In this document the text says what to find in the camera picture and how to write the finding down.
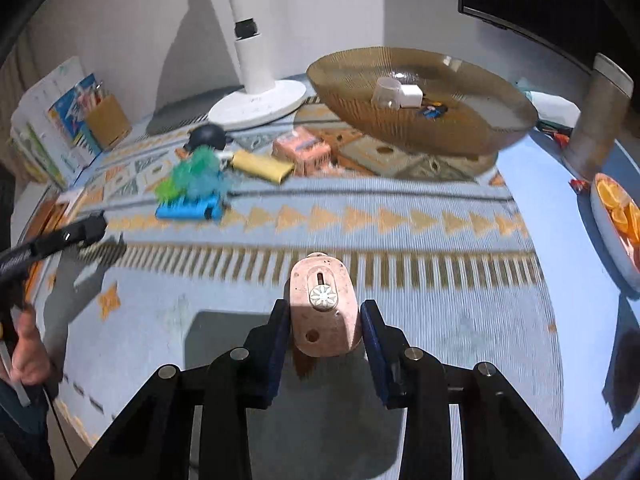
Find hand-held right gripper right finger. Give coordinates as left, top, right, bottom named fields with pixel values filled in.
left=360, top=299, right=581, bottom=480

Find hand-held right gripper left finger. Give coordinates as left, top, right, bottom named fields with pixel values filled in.
left=72, top=299, right=293, bottom=480

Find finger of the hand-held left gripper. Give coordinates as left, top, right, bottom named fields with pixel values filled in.
left=27, top=211, right=108, bottom=261

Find pink rounded toy block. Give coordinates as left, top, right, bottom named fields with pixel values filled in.
left=290, top=252, right=364, bottom=359

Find blue toy block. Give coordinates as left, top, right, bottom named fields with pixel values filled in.
left=155, top=195, right=224, bottom=222

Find green fuzzy toy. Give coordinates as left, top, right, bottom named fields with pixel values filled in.
left=156, top=146, right=236, bottom=206

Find black round object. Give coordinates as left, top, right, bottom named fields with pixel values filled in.
left=186, top=125, right=235, bottom=153

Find yellow case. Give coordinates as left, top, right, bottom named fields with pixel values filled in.
left=231, top=150, right=295, bottom=184

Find pink printed box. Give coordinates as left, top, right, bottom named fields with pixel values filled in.
left=272, top=126, right=333, bottom=177

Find brown ribbed glass bowl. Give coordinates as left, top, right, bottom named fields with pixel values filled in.
left=306, top=46, right=538, bottom=157

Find person's left forearm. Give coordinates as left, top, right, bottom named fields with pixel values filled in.
left=0, top=380, right=55, bottom=480

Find person's left hand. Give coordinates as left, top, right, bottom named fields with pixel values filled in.
left=10, top=304, right=57, bottom=387

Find brown cardboard box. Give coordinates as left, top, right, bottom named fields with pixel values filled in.
left=85, top=92, right=133, bottom=152

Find colourful book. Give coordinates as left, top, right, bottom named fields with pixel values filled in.
left=47, top=74, right=103, bottom=158

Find tan flat box with hole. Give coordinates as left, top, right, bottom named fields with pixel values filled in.
left=340, top=135, right=426, bottom=177

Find white fan stand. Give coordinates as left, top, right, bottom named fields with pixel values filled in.
left=207, top=0, right=307, bottom=128

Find white plate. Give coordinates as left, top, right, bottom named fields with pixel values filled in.
left=590, top=172, right=640, bottom=293

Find small white box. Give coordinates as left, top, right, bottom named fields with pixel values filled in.
left=397, top=85, right=424, bottom=109

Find clear plastic cup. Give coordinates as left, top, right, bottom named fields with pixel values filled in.
left=371, top=78, right=401, bottom=110

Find sliced orange pieces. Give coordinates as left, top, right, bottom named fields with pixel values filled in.
left=595, top=175, right=640, bottom=266

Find white tissue pack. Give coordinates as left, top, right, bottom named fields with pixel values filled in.
left=515, top=77, right=581, bottom=128

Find grey cylinder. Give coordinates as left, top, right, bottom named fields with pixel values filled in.
left=562, top=52, right=635, bottom=178

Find black cable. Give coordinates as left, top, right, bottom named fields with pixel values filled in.
left=42, top=380, right=77, bottom=467

